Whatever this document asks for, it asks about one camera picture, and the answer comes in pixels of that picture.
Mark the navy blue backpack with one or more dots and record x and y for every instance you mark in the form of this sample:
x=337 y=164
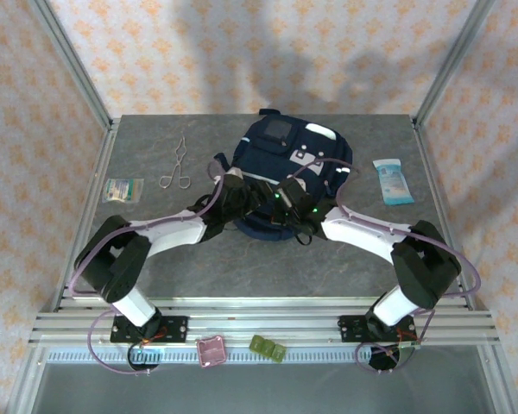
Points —
x=280 y=151

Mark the metal forceps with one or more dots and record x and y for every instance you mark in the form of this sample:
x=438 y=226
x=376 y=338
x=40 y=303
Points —
x=179 y=159

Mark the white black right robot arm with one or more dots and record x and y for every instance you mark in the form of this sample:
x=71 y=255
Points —
x=358 y=235

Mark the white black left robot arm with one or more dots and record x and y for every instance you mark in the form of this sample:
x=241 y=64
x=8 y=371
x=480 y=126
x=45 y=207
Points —
x=172 y=230

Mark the clear bag of plasters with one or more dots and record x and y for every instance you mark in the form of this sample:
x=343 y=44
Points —
x=123 y=190

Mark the blue wet wipes packet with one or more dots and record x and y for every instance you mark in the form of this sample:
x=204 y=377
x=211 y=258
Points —
x=393 y=183

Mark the green plastic piece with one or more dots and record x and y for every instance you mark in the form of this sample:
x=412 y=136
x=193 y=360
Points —
x=278 y=353
x=256 y=343
x=267 y=348

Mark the pink square tray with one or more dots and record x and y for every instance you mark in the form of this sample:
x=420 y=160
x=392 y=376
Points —
x=211 y=351

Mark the grey lower shelf panel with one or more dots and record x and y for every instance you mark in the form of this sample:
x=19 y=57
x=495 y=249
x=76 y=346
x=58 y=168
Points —
x=259 y=388

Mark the aluminium cross rail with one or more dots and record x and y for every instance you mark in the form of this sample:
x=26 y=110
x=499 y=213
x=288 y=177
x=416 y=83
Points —
x=263 y=321

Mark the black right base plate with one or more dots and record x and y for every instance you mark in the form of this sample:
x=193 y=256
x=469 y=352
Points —
x=354 y=328

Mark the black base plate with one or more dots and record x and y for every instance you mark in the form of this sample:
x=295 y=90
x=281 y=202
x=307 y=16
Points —
x=354 y=328
x=172 y=328

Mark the aluminium side rail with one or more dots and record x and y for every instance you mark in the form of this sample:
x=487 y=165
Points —
x=90 y=194
x=439 y=194

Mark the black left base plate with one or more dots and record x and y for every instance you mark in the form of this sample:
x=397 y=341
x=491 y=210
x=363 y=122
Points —
x=172 y=328

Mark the aluminium frame post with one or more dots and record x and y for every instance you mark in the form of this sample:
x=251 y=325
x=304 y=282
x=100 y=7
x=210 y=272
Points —
x=451 y=64
x=76 y=69

